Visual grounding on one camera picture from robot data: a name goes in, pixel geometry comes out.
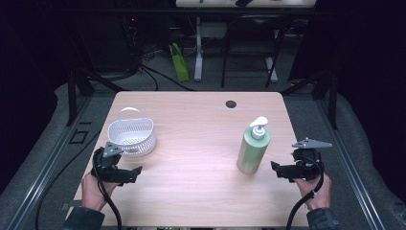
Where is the black chair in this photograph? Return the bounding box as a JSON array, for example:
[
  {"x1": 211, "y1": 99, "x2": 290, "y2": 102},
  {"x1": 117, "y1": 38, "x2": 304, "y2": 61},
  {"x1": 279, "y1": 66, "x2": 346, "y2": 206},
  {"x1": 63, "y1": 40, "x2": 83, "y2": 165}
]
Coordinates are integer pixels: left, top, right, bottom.
[{"x1": 220, "y1": 12, "x2": 290, "y2": 89}]

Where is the white plastic basket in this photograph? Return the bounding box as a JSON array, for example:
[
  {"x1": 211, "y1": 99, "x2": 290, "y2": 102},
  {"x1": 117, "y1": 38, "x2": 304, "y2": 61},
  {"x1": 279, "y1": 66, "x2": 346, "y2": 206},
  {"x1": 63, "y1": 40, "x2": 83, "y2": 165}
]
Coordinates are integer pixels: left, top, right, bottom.
[{"x1": 106, "y1": 106, "x2": 158, "y2": 158}]

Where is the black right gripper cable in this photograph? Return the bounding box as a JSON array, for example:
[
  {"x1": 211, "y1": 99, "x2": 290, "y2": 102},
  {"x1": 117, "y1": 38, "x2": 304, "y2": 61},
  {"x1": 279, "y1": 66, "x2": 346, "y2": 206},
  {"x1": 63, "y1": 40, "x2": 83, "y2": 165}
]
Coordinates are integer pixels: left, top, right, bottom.
[{"x1": 285, "y1": 155, "x2": 326, "y2": 230}]

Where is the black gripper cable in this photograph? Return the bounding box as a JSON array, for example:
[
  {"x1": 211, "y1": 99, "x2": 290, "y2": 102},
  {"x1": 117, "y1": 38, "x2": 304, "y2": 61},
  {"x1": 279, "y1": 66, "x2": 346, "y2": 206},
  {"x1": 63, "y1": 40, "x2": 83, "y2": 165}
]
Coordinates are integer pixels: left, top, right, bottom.
[
  {"x1": 285, "y1": 155, "x2": 326, "y2": 230},
  {"x1": 91, "y1": 149, "x2": 124, "y2": 230}
]

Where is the person's left hand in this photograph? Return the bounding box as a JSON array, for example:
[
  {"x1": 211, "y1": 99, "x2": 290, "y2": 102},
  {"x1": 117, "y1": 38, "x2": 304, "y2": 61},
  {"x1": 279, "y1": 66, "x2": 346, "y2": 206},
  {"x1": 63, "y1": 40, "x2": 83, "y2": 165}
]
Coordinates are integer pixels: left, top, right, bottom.
[{"x1": 80, "y1": 172, "x2": 120, "y2": 212}]

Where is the thin black floor cable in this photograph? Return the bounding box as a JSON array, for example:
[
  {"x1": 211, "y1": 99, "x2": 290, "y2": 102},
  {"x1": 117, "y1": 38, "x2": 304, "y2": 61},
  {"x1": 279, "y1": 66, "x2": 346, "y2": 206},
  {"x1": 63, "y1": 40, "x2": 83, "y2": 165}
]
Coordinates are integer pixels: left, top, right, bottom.
[{"x1": 34, "y1": 128, "x2": 103, "y2": 230}]

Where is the person's right hand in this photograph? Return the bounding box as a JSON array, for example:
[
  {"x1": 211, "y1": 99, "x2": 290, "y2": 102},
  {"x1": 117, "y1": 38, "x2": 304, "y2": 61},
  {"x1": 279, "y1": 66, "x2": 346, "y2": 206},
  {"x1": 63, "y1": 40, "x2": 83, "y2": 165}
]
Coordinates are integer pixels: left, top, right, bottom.
[{"x1": 293, "y1": 173, "x2": 332, "y2": 211}]

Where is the white desk leg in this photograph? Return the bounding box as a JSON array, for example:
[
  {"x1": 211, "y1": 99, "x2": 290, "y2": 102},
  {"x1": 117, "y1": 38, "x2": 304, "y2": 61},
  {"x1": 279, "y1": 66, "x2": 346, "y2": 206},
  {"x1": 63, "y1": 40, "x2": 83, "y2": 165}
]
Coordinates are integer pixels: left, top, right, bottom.
[{"x1": 193, "y1": 16, "x2": 204, "y2": 82}]

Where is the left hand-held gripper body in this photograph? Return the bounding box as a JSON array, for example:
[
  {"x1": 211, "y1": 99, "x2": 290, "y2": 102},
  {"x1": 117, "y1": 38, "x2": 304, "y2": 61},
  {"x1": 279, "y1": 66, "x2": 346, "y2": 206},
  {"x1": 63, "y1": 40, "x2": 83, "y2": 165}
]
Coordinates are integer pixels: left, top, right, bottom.
[{"x1": 91, "y1": 141, "x2": 129, "y2": 185}]

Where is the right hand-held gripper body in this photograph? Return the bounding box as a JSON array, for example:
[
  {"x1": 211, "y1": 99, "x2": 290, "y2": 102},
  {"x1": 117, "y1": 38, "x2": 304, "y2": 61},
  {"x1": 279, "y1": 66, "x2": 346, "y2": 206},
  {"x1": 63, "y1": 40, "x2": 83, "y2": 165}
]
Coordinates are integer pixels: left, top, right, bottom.
[{"x1": 280, "y1": 137, "x2": 333, "y2": 182}]

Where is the metal floor rail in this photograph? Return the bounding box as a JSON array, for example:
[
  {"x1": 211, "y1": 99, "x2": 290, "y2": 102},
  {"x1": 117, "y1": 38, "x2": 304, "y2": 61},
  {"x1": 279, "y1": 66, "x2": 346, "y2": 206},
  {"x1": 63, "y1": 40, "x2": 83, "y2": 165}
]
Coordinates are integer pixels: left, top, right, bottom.
[
  {"x1": 5, "y1": 95, "x2": 94, "y2": 230},
  {"x1": 314, "y1": 97, "x2": 387, "y2": 230}
]

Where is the green bag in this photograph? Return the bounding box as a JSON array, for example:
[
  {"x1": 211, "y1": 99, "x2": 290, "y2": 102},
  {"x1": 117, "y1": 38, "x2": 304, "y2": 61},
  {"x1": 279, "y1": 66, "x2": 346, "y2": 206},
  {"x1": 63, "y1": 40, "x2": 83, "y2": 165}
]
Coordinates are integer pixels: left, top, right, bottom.
[{"x1": 169, "y1": 42, "x2": 191, "y2": 82}]

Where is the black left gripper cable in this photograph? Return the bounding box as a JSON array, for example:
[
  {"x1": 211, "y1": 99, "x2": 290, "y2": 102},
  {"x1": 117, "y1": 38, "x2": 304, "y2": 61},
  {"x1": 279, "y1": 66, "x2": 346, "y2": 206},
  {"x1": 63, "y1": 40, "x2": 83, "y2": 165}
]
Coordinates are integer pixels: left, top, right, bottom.
[{"x1": 91, "y1": 149, "x2": 124, "y2": 230}]

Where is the black metal stand frame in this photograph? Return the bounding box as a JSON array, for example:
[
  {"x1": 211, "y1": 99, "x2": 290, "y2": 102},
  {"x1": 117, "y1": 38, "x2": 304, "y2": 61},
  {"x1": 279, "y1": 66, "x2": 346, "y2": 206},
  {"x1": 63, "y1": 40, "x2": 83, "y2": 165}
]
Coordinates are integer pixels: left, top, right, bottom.
[
  {"x1": 280, "y1": 68, "x2": 340, "y2": 130},
  {"x1": 65, "y1": 66, "x2": 127, "y2": 127}
]

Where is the green pump bottle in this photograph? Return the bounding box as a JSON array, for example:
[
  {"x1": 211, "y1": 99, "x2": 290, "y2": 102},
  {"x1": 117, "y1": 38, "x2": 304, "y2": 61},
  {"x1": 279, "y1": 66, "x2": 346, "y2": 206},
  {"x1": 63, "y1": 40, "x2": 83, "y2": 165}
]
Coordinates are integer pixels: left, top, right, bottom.
[{"x1": 236, "y1": 115, "x2": 272, "y2": 175}]

